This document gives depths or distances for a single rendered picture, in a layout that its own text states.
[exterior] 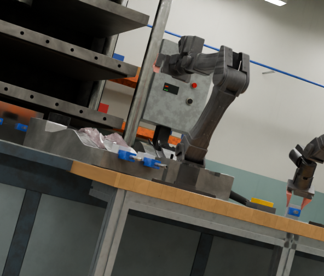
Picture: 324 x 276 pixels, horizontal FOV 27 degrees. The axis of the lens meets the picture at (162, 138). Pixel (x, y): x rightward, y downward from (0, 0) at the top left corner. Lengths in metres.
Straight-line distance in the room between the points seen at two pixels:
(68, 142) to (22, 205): 0.28
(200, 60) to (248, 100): 7.78
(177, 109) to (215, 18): 6.58
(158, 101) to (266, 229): 1.38
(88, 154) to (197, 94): 1.25
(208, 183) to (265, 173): 7.69
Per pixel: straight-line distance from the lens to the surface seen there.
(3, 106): 3.00
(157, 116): 3.27
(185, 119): 3.33
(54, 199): 2.22
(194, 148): 2.07
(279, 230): 2.07
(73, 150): 2.29
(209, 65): 2.13
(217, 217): 1.95
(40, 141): 2.47
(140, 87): 3.11
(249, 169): 9.99
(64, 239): 2.25
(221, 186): 2.45
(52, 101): 3.05
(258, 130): 10.02
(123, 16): 3.21
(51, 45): 3.06
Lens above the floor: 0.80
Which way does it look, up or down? 4 degrees up
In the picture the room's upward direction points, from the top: 15 degrees clockwise
